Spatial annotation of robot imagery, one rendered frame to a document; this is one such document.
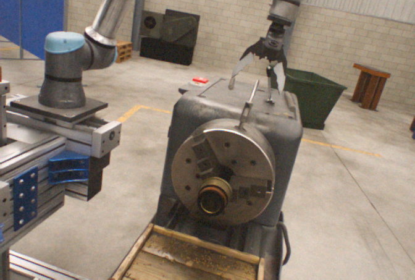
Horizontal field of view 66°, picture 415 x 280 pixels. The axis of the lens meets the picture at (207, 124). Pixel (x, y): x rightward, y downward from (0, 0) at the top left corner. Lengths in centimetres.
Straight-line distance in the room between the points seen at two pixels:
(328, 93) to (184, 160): 478
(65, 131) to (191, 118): 42
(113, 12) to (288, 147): 73
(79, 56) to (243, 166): 64
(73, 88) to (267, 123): 65
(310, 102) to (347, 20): 604
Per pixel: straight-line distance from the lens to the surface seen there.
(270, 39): 88
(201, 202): 85
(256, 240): 114
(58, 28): 587
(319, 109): 572
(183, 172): 99
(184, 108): 110
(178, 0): 1104
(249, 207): 100
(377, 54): 1169
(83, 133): 112
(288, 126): 108
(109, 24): 119
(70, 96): 115
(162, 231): 103
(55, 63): 113
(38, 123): 122
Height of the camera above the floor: 153
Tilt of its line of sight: 18 degrees down
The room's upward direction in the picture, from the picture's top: 11 degrees clockwise
